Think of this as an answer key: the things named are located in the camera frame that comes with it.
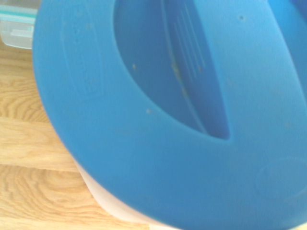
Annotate white pitcher with blue lid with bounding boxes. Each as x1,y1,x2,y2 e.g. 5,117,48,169
32,0,307,230

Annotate stacked clear food containers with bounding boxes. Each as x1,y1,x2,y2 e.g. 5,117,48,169
0,0,41,50

